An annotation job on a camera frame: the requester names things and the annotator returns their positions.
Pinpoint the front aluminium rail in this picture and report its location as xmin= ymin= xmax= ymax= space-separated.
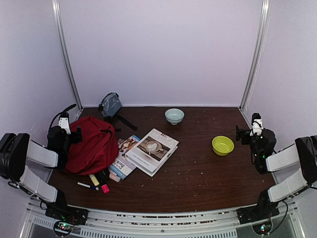
xmin=24 ymin=203 xmax=298 ymax=238

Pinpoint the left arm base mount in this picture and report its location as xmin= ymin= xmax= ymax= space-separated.
xmin=45 ymin=204 xmax=89 ymax=225

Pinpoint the red backpack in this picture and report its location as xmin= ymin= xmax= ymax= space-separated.
xmin=64 ymin=117 xmax=119 ymax=176

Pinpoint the peach highlighter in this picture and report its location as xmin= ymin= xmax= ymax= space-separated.
xmin=109 ymin=173 xmax=121 ymax=182

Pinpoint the right aluminium frame post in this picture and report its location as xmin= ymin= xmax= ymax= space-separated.
xmin=239 ymin=0 xmax=270 ymax=113

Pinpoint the dog cover book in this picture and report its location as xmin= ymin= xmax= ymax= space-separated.
xmin=108 ymin=135 xmax=140 ymax=179

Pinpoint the white coffee cover book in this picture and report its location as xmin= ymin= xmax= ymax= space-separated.
xmin=125 ymin=128 xmax=179 ymax=177

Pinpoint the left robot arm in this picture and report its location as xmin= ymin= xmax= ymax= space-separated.
xmin=0 ymin=126 xmax=82 ymax=220

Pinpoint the yellow highlighter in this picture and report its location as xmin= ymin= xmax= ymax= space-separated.
xmin=89 ymin=174 xmax=100 ymax=186

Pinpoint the grey pouch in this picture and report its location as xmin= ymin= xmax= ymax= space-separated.
xmin=98 ymin=92 xmax=122 ymax=118

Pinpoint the light blue ceramic bowl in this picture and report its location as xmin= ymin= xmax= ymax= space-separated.
xmin=164 ymin=108 xmax=185 ymax=125

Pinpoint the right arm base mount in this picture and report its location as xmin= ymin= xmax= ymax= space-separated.
xmin=236 ymin=206 xmax=280 ymax=225

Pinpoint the aluminium frame post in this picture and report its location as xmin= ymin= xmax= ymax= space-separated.
xmin=52 ymin=0 xmax=83 ymax=110
xmin=239 ymin=0 xmax=270 ymax=113

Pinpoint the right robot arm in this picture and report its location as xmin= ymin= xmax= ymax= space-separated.
xmin=236 ymin=122 xmax=317 ymax=219

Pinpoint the pink highlighter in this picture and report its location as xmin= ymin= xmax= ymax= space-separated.
xmin=101 ymin=183 xmax=109 ymax=194

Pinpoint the white blue pen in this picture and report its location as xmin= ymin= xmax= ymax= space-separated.
xmin=77 ymin=182 xmax=99 ymax=191

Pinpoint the left aluminium frame post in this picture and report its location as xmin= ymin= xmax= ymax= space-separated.
xmin=52 ymin=0 xmax=83 ymax=110

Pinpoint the lime green bowl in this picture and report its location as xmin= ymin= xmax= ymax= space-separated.
xmin=211 ymin=136 xmax=234 ymax=156

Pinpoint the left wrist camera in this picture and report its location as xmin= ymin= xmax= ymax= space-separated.
xmin=58 ymin=112 xmax=71 ymax=135

